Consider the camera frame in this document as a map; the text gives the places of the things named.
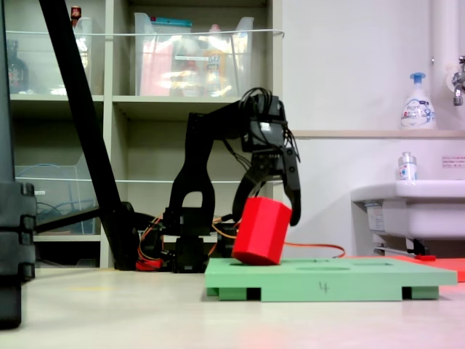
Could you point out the metal faucet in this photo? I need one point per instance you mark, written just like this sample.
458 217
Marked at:
457 87

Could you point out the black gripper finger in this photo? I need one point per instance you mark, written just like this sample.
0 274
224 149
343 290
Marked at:
293 181
241 196

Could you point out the pink packet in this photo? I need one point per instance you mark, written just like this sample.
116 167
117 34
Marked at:
154 72

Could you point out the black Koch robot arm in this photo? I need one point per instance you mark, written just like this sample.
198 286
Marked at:
198 152

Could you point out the white blue soap pump bottle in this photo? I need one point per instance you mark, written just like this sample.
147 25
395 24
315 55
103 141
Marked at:
417 109

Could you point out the small clear sanitizer bottle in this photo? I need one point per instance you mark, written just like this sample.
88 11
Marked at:
407 169

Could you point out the dark grey upright post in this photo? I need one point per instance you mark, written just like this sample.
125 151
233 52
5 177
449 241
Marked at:
5 109

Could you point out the flat orange red block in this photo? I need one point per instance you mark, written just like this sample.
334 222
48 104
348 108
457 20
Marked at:
450 269

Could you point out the white sink basin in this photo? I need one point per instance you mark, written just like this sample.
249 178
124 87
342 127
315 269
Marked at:
417 211

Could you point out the green shape sorter board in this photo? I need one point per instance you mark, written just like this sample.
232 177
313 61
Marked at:
309 283

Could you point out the metal sink support bracket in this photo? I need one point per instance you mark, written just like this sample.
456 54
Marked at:
414 245

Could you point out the teal topped package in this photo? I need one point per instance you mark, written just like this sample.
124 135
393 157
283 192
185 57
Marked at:
170 23

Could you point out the black tripod leg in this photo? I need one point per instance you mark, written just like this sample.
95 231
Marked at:
83 116

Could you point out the notched black stack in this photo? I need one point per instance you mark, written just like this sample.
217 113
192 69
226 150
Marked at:
14 225

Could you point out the yellow bottle with pink cap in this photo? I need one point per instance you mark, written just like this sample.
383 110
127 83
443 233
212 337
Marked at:
215 69

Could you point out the dark round bottle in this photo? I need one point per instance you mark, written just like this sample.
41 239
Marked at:
16 74

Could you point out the clear plastic file tray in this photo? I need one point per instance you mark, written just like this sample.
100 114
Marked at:
54 189

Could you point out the clear plastic storage bin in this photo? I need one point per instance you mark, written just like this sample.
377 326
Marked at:
43 72
236 72

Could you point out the red octagonal pillar block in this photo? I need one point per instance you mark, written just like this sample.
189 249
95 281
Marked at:
261 232

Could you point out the beige shelf unit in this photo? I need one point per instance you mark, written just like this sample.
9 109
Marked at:
156 103

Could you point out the black motor block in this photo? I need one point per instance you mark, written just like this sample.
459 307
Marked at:
226 245

